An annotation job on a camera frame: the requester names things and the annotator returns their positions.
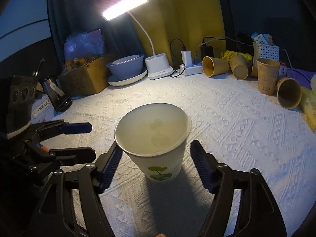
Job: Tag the white power strip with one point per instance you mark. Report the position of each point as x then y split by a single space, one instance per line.
193 69

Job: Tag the yellow cloth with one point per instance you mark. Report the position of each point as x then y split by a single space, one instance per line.
226 55

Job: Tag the white USB charger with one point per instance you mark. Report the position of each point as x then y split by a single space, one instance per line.
186 58

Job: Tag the white plastic basket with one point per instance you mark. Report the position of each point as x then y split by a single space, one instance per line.
266 51

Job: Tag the brown paper cup lying left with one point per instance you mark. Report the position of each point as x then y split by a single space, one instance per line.
214 66

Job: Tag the brown paper cup lying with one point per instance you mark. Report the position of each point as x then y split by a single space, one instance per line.
289 92
239 67
214 66

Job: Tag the white paper cup green print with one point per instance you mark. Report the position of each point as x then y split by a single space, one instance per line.
154 136

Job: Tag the clear plastic bag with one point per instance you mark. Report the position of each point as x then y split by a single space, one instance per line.
80 48

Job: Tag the yellow tissue pack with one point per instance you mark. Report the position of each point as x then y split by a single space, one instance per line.
307 104

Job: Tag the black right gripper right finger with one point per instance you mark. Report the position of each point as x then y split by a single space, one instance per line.
258 213

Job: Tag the cardboard box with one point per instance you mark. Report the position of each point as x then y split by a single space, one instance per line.
88 79

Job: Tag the brown paper cup lying right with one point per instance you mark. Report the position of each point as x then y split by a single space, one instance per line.
289 92

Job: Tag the lavender bowl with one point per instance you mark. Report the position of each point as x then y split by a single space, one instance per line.
126 67

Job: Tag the white textured tablecloth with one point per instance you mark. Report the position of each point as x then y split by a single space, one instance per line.
232 120

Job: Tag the black clip stand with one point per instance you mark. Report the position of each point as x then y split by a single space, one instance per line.
60 100

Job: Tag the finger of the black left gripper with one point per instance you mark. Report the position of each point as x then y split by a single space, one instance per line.
52 159
61 128

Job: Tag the black power adapter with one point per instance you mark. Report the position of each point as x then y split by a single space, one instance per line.
206 50

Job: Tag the purple cloth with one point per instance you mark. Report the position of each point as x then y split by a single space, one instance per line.
303 77

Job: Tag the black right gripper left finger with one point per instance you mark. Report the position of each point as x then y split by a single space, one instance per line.
57 208

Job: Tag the upright brown paper cup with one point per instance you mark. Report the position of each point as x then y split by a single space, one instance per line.
268 71

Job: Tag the brown paper cup behind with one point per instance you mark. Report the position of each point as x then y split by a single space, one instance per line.
254 69

